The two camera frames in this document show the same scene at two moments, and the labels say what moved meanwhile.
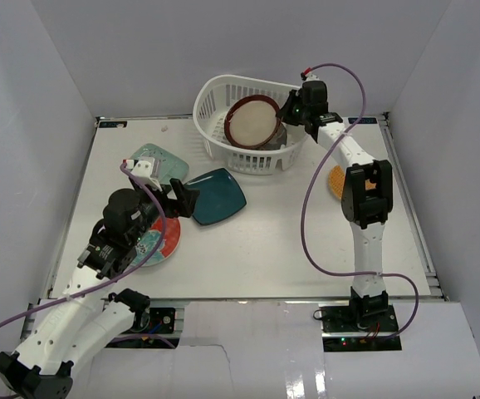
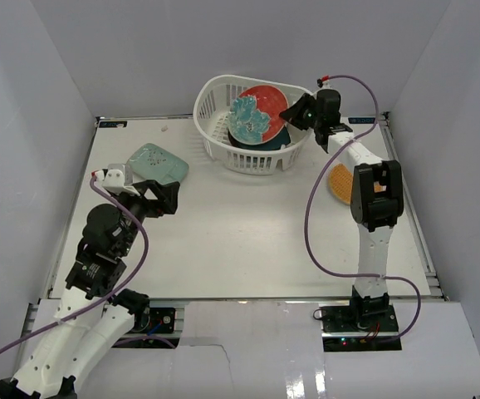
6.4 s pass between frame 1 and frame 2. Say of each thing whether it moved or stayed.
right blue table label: stayed
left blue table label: stayed
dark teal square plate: moved
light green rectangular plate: stayed
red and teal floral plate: moved
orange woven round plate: stayed
